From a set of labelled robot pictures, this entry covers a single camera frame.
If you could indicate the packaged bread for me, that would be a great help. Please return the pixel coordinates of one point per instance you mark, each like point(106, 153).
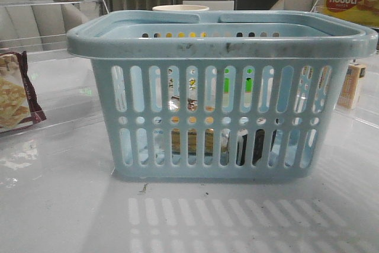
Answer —
point(192, 134)

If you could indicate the light blue plastic basket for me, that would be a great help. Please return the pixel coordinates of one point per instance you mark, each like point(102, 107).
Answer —
point(281, 71)

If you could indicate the white paper cup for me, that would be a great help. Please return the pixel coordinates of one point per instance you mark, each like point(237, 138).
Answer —
point(181, 8)

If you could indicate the clear acrylic left shelf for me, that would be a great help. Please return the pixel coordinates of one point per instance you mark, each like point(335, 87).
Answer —
point(40, 25)

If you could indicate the clear acrylic shelf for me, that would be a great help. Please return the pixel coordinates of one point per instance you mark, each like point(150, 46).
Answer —
point(366, 110)
point(40, 25)

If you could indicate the small beige snack box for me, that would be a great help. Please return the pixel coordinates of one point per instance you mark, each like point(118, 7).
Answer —
point(351, 89)

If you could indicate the beige armchair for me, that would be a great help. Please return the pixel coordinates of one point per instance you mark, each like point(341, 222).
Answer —
point(296, 5)

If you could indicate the clear acrylic right shelf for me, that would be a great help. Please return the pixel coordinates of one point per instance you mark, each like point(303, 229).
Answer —
point(366, 110)

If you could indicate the brown cracker snack packet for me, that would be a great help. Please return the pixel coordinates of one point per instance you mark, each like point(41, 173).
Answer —
point(19, 106)

